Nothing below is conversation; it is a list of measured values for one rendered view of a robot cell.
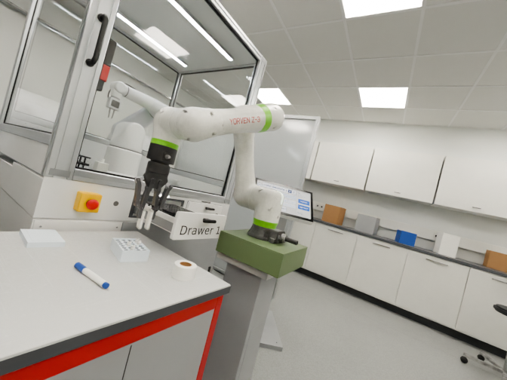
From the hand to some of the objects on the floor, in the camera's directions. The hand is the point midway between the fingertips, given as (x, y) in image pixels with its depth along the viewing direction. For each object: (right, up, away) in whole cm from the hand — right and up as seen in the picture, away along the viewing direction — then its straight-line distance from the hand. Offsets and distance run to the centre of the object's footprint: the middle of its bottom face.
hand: (145, 219), depth 81 cm
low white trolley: (-29, -84, -15) cm, 90 cm away
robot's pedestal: (+20, -97, +36) cm, 106 cm away
